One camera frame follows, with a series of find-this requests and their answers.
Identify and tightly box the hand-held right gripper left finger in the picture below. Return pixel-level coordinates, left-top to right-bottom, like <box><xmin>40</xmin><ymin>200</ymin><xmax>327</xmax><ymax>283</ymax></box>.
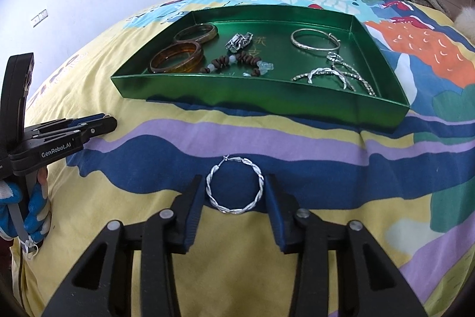
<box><xmin>41</xmin><ymin>174</ymin><xmax>207</xmax><ymax>317</ymax></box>

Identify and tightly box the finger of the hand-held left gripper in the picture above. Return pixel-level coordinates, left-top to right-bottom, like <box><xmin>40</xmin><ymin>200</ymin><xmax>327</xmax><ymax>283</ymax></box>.
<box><xmin>48</xmin><ymin>116</ymin><xmax>118</xmax><ymax>150</ymax></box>
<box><xmin>23</xmin><ymin>113</ymin><xmax>107</xmax><ymax>139</ymax></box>

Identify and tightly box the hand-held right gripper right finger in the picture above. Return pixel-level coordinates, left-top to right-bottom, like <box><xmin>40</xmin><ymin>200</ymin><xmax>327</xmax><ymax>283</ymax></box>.
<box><xmin>264</xmin><ymin>173</ymin><xmax>429</xmax><ymax>317</ymax></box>

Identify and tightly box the twisted silver hoop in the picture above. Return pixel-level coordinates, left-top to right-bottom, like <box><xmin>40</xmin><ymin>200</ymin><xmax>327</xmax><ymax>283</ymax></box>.
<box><xmin>291</xmin><ymin>66</ymin><xmax>336</xmax><ymax>84</ymax></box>
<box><xmin>205</xmin><ymin>154</ymin><xmax>267</xmax><ymax>215</ymax></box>

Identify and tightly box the green tray box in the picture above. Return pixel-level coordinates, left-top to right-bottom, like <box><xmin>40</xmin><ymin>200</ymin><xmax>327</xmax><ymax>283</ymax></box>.
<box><xmin>110</xmin><ymin>4</ymin><xmax>411</xmax><ymax>135</ymax></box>

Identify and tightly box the brown beaded bracelet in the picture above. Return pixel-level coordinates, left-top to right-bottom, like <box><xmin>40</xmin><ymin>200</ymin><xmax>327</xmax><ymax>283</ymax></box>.
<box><xmin>199</xmin><ymin>51</ymin><xmax>274</xmax><ymax>78</ymax></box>

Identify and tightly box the dark brown translucent bangle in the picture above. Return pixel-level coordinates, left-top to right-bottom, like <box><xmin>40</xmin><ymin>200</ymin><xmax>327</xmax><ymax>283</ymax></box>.
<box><xmin>173</xmin><ymin>23</ymin><xmax>218</xmax><ymax>44</ymax></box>

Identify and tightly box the silver wristwatch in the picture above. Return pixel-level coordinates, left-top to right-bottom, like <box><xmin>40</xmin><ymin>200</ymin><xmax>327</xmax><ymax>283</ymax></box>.
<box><xmin>224</xmin><ymin>31</ymin><xmax>255</xmax><ymax>54</ymax></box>

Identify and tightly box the thin metal bangle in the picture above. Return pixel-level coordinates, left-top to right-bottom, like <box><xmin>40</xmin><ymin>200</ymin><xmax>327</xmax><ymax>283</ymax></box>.
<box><xmin>290</xmin><ymin>28</ymin><xmax>341</xmax><ymax>53</ymax></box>

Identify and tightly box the person's left hand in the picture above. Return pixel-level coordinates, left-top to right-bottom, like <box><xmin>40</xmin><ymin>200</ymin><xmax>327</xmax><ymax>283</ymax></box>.
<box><xmin>0</xmin><ymin>168</ymin><xmax>51</xmax><ymax>244</ymax></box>

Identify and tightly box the yellow printed bedsheet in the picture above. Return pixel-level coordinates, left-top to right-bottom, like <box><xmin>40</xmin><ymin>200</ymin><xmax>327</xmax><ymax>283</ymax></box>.
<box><xmin>9</xmin><ymin>0</ymin><xmax>475</xmax><ymax>317</ymax></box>

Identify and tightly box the amber translucent bangle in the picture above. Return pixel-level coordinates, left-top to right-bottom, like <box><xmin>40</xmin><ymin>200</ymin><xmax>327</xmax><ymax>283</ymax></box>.
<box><xmin>148</xmin><ymin>41</ymin><xmax>205</xmax><ymax>74</ymax></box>

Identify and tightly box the white fur trim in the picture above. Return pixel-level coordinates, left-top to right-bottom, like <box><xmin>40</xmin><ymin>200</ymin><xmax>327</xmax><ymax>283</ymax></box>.
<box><xmin>453</xmin><ymin>5</ymin><xmax>475</xmax><ymax>39</ymax></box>

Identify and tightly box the white wall socket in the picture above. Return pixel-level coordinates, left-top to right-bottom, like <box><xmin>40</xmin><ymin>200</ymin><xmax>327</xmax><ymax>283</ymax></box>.
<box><xmin>31</xmin><ymin>9</ymin><xmax>49</xmax><ymax>28</ymax></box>

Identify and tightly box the silver chain bracelet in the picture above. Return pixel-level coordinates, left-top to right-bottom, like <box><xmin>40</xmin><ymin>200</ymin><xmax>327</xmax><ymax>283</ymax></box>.
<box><xmin>330</xmin><ymin>61</ymin><xmax>378</xmax><ymax>97</ymax></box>

